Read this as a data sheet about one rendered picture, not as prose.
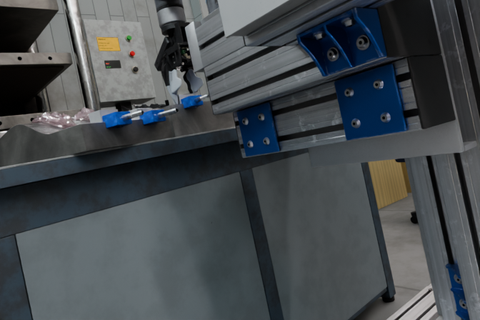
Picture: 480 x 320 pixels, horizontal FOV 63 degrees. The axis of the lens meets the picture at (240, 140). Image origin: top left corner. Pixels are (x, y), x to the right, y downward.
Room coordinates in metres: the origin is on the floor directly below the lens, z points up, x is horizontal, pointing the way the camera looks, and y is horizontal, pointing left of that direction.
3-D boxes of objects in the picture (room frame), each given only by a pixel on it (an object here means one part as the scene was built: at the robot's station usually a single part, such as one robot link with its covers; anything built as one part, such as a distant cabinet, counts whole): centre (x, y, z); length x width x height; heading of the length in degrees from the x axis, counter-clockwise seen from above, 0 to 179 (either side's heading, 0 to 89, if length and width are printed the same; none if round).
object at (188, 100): (1.06, 0.10, 0.89); 0.13 x 0.05 x 0.05; 41
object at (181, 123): (1.30, 0.23, 0.87); 0.50 x 0.26 x 0.14; 42
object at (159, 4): (1.07, 0.11, 1.20); 0.09 x 0.08 x 0.11; 12
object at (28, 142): (1.00, 0.45, 0.85); 0.50 x 0.26 x 0.11; 59
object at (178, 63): (1.07, 0.11, 1.04); 0.09 x 0.08 x 0.12; 42
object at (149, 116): (0.91, 0.18, 0.85); 0.13 x 0.05 x 0.05; 59
